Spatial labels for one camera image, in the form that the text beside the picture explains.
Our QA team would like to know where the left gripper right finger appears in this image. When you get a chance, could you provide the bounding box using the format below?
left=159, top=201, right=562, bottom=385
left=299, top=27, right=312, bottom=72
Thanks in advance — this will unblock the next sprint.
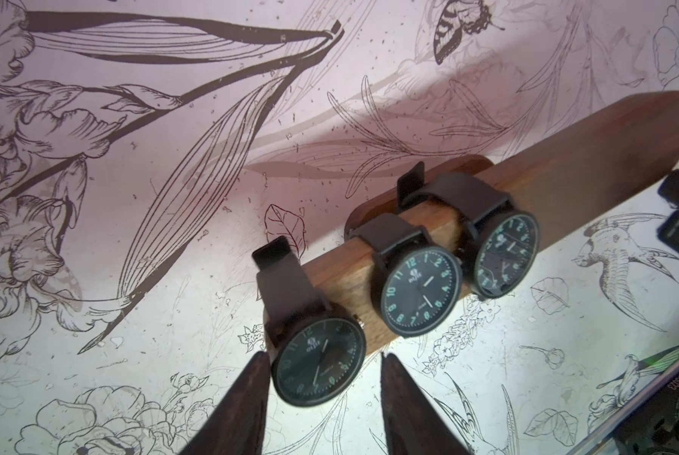
left=381, top=354, right=469, bottom=455

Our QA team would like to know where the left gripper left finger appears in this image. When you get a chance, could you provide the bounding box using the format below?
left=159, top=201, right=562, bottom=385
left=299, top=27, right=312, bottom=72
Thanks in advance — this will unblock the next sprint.
left=181, top=352, right=270, bottom=455

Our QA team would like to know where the wooden watch stand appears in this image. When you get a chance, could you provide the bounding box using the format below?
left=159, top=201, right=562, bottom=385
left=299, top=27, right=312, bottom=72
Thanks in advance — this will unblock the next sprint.
left=262, top=90, right=679, bottom=359

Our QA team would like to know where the black watch with dial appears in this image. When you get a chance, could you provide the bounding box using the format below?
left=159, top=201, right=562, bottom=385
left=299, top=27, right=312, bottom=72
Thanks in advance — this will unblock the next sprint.
left=396, top=162, right=540, bottom=300

